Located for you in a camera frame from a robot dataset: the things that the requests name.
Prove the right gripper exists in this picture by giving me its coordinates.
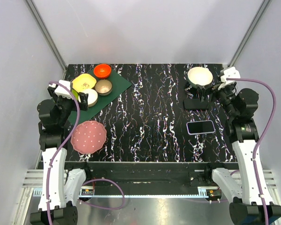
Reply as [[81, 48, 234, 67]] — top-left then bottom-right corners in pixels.
[[196, 75, 238, 118]]

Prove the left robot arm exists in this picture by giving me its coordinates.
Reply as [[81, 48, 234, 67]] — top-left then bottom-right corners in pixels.
[[30, 80, 92, 225]]

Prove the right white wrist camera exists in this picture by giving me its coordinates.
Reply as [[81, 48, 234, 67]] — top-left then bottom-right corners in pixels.
[[218, 67, 240, 90]]

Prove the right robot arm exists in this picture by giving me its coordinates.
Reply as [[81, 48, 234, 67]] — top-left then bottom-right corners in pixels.
[[197, 83, 281, 225]]

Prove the red bowl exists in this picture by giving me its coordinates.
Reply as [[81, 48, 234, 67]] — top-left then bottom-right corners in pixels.
[[93, 64, 111, 79]]

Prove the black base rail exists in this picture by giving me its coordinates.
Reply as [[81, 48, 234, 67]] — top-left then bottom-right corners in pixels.
[[65, 162, 238, 197]]

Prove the phone in lilac case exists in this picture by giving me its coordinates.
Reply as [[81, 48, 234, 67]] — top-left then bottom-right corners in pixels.
[[186, 120, 215, 135]]

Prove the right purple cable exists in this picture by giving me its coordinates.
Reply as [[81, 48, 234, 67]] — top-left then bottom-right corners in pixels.
[[225, 78, 277, 225]]

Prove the right aluminium frame post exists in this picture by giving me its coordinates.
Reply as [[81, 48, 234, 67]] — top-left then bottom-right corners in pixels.
[[227, 0, 272, 67]]

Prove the aluminium frame post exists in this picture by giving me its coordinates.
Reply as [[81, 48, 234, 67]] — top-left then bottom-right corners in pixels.
[[24, 0, 67, 72], [227, 0, 272, 67]]

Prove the black phone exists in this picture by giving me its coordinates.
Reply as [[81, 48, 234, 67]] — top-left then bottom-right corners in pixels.
[[183, 98, 209, 111]]

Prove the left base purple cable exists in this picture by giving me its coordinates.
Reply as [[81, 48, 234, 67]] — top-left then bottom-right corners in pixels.
[[77, 178, 126, 210]]

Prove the small white bowl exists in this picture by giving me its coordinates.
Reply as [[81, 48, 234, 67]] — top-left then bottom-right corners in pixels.
[[82, 89, 98, 107]]

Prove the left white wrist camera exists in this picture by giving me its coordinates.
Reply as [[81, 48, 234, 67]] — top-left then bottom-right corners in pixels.
[[54, 80, 78, 99]]

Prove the dark green mat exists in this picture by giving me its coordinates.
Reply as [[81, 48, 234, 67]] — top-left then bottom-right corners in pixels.
[[79, 69, 132, 124]]

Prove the pink dotted plate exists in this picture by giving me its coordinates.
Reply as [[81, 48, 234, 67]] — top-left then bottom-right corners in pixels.
[[71, 120, 107, 154]]

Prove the left aluminium frame post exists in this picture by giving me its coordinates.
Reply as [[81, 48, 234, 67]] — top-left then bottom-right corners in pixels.
[[24, 0, 67, 72]]

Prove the large white bowl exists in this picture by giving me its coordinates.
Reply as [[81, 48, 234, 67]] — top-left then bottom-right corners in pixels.
[[187, 67, 213, 88]]

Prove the yellow square plate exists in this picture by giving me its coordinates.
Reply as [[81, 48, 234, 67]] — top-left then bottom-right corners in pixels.
[[72, 73, 97, 92]]

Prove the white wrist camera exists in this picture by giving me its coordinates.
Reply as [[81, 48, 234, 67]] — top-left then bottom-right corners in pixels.
[[54, 80, 78, 99], [218, 67, 240, 90]]

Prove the bronze metal bowl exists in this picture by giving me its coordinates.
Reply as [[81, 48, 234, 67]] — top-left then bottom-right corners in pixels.
[[95, 79, 112, 96]]

